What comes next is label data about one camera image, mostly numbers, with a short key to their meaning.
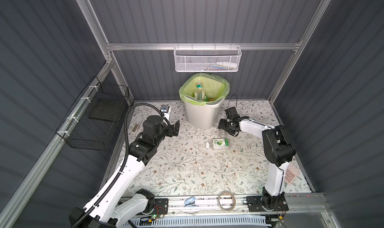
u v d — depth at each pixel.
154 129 0.51
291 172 0.83
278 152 0.53
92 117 0.74
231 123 0.75
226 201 0.77
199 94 0.97
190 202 0.74
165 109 0.61
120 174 0.44
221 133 0.96
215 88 0.98
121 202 0.56
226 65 0.93
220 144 0.92
